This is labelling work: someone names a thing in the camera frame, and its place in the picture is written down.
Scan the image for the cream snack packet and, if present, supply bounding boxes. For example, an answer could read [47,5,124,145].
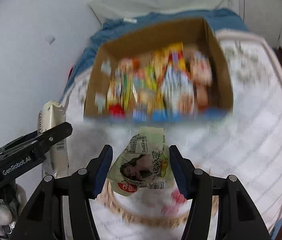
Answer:
[37,101,69,178]

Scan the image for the yellow panda snack bag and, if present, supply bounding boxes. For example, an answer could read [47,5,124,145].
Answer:
[107,77,125,108]

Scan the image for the green white snack packet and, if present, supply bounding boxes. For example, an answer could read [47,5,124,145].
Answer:
[107,127,173,197]

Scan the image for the yellow black noodle packet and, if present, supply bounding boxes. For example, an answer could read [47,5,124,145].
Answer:
[153,42,194,116]

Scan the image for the white floral quilt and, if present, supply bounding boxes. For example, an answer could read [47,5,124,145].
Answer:
[91,30,282,239]

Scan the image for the small red snack packet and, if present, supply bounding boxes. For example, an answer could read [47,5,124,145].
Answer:
[108,104,125,117]

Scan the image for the colourful candy bag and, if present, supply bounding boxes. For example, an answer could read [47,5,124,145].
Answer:
[130,65,158,100]

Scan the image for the brown snack bag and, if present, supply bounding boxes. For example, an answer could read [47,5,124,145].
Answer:
[184,48,213,111]

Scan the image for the brown cardboard box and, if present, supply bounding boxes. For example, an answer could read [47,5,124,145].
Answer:
[84,18,234,123]

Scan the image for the white pillow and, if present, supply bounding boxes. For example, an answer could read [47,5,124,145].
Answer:
[88,0,231,25]

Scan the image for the blue bed sheet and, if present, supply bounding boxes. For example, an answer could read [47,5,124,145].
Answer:
[61,8,250,99]

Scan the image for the white door with handle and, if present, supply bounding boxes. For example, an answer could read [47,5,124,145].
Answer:
[243,0,282,49]

